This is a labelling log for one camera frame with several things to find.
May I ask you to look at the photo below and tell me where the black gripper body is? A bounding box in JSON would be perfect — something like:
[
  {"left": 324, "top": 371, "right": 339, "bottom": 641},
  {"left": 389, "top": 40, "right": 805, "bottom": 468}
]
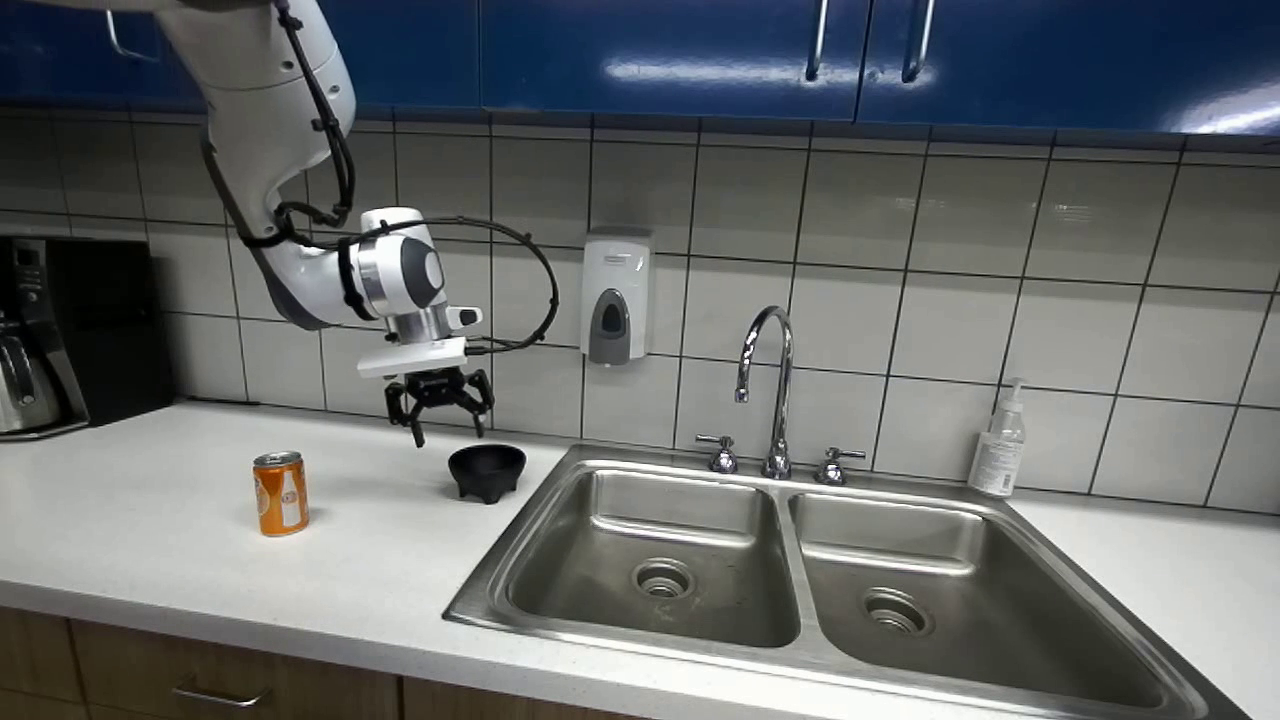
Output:
[{"left": 382, "top": 365, "right": 495, "bottom": 417}]

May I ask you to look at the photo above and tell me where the black bowl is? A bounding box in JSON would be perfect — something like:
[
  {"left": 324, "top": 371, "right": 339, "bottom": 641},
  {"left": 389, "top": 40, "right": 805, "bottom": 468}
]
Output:
[{"left": 445, "top": 440, "right": 531, "bottom": 507}]

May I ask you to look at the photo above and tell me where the round sink drain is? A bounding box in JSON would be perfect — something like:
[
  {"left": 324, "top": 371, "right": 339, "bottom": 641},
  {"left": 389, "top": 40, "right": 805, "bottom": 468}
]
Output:
[
  {"left": 859, "top": 583, "right": 937, "bottom": 641},
  {"left": 627, "top": 552, "right": 697, "bottom": 604}
]

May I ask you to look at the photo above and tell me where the stainless steel double sink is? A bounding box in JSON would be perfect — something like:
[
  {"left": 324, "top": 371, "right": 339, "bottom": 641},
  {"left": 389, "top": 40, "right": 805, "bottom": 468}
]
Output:
[{"left": 441, "top": 440, "right": 1252, "bottom": 720}]

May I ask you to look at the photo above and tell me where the orange soda can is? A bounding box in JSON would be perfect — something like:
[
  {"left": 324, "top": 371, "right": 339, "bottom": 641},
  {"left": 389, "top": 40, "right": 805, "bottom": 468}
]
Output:
[{"left": 251, "top": 450, "right": 315, "bottom": 541}]

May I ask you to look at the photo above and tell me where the wooden base cabinet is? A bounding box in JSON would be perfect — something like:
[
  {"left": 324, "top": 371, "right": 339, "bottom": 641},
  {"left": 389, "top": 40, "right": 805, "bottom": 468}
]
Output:
[{"left": 0, "top": 604, "right": 632, "bottom": 720}]

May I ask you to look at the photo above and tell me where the chrome gooseneck faucet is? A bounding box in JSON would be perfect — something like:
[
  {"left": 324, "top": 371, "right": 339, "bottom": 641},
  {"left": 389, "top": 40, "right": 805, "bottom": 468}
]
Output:
[{"left": 734, "top": 301, "right": 801, "bottom": 481}]

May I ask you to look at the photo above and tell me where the black coffee machine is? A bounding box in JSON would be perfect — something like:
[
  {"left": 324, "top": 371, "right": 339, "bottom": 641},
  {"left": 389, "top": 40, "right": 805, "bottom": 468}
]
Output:
[{"left": 0, "top": 235, "right": 173, "bottom": 444}]

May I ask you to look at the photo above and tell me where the glass coffee carafe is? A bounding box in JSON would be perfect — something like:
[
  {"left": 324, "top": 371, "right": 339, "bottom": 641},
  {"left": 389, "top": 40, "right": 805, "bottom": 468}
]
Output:
[{"left": 0, "top": 325, "right": 69, "bottom": 438}]

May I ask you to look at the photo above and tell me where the white pump bottle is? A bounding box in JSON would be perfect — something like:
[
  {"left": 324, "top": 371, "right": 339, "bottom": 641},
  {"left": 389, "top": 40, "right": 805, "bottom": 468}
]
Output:
[{"left": 964, "top": 378, "right": 1033, "bottom": 501}]

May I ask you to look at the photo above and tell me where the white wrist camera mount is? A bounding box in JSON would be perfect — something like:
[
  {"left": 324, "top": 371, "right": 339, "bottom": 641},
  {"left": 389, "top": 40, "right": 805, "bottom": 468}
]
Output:
[{"left": 353, "top": 334, "right": 471, "bottom": 387}]

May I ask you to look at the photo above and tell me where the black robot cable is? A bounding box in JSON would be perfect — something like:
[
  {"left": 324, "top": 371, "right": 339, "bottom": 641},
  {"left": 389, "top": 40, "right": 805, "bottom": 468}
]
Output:
[{"left": 196, "top": 0, "right": 566, "bottom": 362}]

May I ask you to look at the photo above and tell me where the white wall soap dispenser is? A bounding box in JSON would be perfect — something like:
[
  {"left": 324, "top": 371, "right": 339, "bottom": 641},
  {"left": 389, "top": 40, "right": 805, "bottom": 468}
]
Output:
[{"left": 576, "top": 231, "right": 657, "bottom": 370}]

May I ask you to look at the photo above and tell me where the chrome faucet handle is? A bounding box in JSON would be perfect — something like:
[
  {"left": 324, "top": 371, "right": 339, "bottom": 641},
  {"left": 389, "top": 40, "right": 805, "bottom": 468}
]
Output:
[
  {"left": 812, "top": 444, "right": 868, "bottom": 487},
  {"left": 693, "top": 434, "right": 742, "bottom": 475}
]

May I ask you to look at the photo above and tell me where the metal drawer handle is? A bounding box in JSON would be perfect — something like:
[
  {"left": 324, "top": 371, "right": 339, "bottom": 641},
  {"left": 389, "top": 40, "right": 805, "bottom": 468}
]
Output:
[{"left": 167, "top": 680, "right": 270, "bottom": 712}]

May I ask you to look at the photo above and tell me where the blue wall cabinet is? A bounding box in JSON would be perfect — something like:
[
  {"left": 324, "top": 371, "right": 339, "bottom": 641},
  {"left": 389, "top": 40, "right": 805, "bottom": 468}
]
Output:
[{"left": 0, "top": 0, "right": 1280, "bottom": 145}]

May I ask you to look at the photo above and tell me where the silver cabinet handle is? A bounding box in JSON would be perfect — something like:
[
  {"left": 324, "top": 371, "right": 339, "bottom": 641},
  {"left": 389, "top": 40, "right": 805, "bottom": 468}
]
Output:
[
  {"left": 801, "top": 0, "right": 833, "bottom": 86},
  {"left": 902, "top": 0, "right": 942, "bottom": 90},
  {"left": 102, "top": 10, "right": 164, "bottom": 68}
]

